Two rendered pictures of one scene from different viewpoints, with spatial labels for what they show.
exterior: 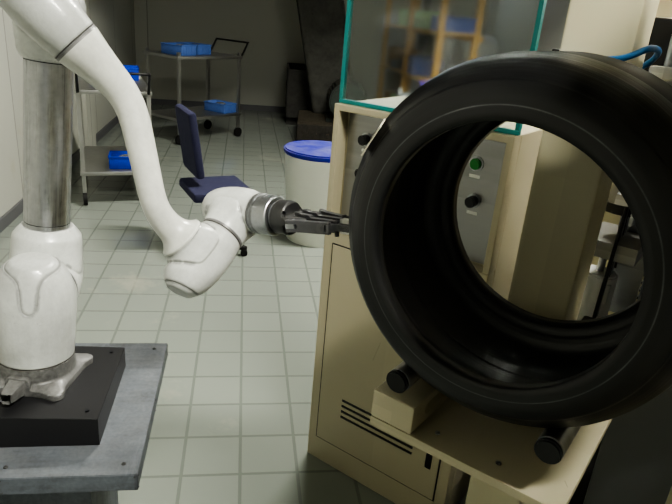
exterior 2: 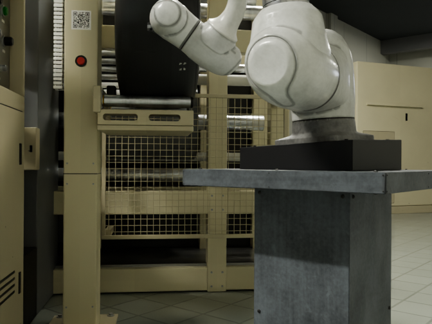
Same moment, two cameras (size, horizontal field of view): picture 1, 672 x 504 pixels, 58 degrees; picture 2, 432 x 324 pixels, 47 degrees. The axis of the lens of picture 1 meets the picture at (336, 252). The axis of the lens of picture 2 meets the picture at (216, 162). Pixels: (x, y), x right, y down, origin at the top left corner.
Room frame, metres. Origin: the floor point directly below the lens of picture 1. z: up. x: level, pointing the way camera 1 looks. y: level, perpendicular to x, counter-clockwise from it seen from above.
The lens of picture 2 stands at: (2.15, 1.41, 0.66)
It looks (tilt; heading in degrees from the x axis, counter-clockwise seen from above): 0 degrees down; 229
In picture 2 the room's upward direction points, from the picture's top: straight up
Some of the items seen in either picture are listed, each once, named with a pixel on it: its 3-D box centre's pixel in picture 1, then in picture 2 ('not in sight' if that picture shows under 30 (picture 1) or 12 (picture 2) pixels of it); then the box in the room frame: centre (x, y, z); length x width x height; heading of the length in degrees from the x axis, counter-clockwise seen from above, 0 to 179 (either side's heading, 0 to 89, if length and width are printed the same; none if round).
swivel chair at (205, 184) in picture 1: (213, 181); not in sight; (3.72, 0.82, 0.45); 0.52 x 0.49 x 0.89; 99
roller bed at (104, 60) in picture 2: not in sight; (103, 82); (0.98, -0.78, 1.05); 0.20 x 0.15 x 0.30; 146
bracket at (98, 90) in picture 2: not in sight; (103, 105); (1.16, -0.45, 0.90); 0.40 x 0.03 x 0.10; 56
